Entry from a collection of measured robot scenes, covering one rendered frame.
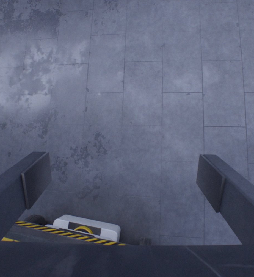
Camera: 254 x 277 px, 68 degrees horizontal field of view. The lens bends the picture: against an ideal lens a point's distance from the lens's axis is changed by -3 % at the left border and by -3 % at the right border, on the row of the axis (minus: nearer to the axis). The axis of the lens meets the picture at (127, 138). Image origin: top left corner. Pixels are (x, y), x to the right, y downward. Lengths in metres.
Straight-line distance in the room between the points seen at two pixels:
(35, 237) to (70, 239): 0.11
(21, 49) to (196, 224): 1.26
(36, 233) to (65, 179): 0.36
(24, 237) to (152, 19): 1.09
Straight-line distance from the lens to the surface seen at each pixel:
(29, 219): 0.93
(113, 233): 0.81
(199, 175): 0.17
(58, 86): 1.08
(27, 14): 1.41
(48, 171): 0.17
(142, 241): 0.82
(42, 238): 0.69
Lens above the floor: 0.88
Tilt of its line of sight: 79 degrees down
